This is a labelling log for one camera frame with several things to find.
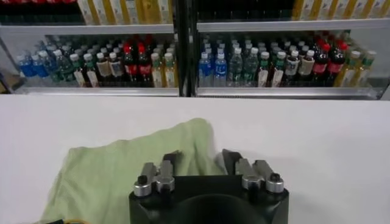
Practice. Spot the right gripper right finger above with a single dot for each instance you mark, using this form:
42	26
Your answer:
256	175

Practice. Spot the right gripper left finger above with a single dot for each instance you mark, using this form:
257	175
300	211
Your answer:
158	176

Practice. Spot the green t-shirt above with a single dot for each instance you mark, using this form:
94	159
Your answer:
100	182

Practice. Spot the yellow drink bottle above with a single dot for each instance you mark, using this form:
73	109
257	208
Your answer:
157	74
316	9
365	8
147	12
170	74
364	70
348	73
382	8
85	12
100	12
332	9
300	9
131	12
164	12
115	12
348	9

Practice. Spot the clear green-label water bottle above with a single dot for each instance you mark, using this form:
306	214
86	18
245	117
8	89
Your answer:
236	68
251	68
50	65
64	68

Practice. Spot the red-cap cola bottle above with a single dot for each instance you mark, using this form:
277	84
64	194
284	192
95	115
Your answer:
131	68
144	68
320	67
335	65

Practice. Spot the blue label water bottle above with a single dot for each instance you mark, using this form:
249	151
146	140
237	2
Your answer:
220	68
26	68
205	68
40	68

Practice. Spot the dark bottle beige label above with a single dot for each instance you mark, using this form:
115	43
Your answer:
116	68
104	68
292	67
306	65

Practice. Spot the beverage display shelf unit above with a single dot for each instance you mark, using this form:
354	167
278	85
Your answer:
91	29
289	25

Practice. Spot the brown cardboard box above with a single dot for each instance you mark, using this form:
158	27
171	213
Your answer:
7	83

